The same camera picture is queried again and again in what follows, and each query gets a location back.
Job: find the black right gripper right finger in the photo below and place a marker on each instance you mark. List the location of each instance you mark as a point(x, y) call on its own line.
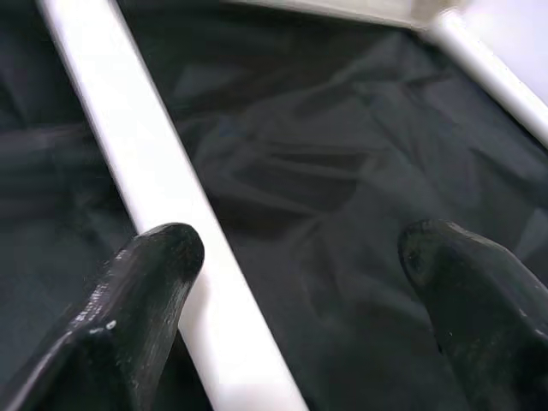
point(484, 317)

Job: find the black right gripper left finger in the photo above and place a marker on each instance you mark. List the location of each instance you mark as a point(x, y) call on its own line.
point(120, 325)

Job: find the white tapered table leg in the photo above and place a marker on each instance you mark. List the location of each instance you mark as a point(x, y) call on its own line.
point(496, 77)
point(150, 162)

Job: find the white plastic children table top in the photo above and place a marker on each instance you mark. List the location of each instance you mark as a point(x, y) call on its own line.
point(342, 10)

